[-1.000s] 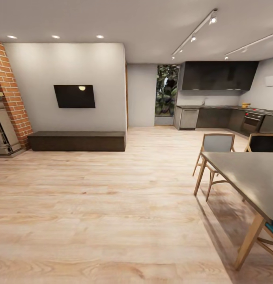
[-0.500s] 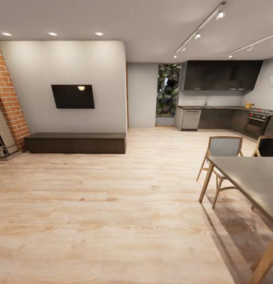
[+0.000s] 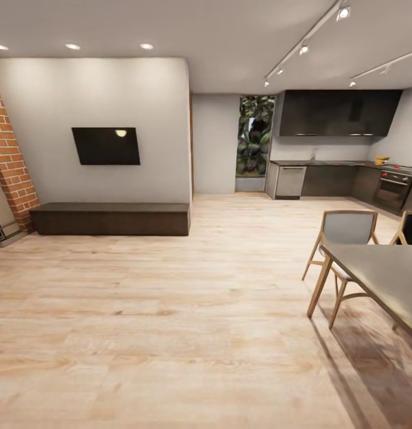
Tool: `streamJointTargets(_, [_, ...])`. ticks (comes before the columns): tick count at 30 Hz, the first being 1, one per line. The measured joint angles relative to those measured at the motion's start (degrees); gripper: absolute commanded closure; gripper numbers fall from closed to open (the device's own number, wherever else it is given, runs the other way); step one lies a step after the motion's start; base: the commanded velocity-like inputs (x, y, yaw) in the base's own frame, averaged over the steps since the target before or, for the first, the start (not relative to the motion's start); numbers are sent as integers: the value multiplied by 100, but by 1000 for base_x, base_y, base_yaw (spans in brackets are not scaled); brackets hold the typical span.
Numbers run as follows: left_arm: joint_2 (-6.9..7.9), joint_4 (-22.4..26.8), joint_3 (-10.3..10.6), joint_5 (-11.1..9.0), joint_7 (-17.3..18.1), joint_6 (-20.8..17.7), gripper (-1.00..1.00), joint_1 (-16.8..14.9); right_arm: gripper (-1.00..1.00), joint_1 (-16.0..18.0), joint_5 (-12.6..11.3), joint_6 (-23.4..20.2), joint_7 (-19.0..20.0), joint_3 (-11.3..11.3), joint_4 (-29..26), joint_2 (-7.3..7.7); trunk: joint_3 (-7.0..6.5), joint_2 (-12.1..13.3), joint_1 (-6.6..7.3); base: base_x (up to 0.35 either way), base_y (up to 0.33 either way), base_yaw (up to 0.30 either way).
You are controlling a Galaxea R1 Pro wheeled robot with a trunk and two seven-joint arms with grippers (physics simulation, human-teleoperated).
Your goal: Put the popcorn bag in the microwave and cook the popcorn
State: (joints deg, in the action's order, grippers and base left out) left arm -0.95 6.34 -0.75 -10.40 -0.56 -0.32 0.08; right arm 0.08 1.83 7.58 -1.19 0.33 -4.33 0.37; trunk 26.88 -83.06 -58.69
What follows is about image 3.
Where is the popcorn bag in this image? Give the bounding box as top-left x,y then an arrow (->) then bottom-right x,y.
374,156 -> 390,166

